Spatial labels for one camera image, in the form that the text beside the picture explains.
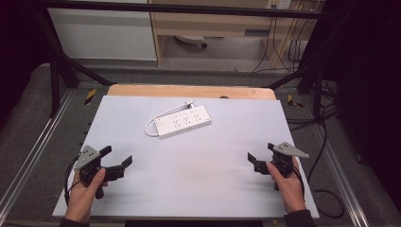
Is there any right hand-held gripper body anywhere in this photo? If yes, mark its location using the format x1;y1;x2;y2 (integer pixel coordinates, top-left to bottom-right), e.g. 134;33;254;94
254;141;310;192

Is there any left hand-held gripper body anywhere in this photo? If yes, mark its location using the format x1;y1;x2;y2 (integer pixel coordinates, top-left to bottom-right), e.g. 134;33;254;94
74;145;126;201

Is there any person's right hand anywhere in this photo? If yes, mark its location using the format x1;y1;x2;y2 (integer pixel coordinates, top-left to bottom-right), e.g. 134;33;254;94
266;156;307;215

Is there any person's left hand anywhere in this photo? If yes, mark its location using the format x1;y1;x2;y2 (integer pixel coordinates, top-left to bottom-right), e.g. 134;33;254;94
63;167;109;224

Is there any yellow black tape strip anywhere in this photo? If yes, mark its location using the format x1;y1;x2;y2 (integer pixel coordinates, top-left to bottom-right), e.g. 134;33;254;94
83;88;97;107
287;94;305;109

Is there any white power strip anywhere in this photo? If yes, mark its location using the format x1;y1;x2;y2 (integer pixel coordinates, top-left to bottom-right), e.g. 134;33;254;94
155;105;213;140

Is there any wooden table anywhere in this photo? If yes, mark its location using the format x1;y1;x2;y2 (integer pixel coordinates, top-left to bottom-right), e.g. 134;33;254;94
106;83;277;101

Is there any white cabinet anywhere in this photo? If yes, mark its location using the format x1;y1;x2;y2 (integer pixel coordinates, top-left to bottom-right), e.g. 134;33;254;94
47;0;158;61

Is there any wooden shelf unit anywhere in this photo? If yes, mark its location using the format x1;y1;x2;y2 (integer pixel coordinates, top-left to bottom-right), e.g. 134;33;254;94
148;0;320;68

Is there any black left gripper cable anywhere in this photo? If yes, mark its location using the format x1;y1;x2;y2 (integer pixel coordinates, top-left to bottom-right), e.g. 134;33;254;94
63;154;82;206

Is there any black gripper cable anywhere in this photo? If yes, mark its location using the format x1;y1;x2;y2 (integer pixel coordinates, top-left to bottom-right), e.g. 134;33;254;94
63;154;82;206
292;121;346;219

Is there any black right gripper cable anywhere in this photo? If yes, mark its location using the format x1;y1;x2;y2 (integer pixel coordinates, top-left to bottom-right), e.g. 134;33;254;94
292;121;346;219

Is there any white power strip cable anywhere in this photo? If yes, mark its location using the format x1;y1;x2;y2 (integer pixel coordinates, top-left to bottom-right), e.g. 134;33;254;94
144;103;189;138

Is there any aluminium rail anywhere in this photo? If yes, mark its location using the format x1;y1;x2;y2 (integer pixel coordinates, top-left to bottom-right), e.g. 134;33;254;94
310;121;371;227
0;89;77;218

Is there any black metal frame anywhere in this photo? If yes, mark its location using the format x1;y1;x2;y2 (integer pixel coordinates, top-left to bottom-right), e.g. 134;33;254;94
29;0;357;119

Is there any bundle of black cables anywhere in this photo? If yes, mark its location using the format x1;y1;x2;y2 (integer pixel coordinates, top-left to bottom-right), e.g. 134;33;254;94
252;9;340;131

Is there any white wall socket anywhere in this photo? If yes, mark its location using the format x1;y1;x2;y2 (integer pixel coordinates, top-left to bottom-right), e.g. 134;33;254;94
265;0;292;10

